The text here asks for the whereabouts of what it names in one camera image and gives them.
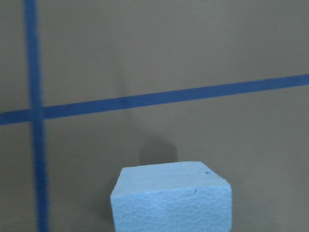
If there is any light blue foam block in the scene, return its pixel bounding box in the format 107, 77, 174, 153
110, 161, 232, 232

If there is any blue tape line lengthwise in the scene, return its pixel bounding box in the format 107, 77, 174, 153
24, 0, 50, 232

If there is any blue tape line crosswise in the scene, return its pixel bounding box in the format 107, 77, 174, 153
0, 73, 309, 126

